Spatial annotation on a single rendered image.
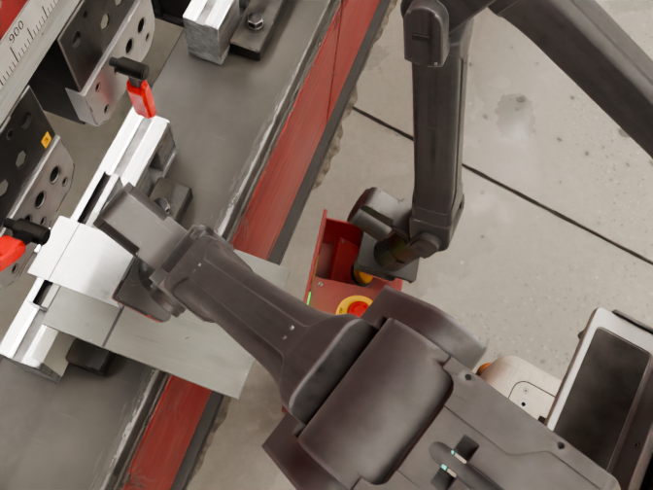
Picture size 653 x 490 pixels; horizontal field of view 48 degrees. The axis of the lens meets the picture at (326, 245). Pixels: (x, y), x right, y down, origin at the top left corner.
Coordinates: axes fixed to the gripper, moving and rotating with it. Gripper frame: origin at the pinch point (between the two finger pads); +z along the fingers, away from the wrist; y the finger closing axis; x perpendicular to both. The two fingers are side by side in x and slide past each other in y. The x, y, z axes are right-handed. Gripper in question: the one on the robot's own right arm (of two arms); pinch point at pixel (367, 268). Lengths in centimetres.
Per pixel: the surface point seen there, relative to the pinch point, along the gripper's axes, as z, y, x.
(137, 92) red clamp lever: -37, 43, 3
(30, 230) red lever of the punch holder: -41, 47, 23
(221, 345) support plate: -20.3, 24.1, 23.8
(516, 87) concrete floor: 61, -58, -98
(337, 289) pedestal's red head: -2.6, 5.3, 6.0
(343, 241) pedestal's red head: 0.9, 5.0, -3.7
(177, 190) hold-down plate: -7.3, 34.4, 0.3
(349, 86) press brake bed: 71, -7, -82
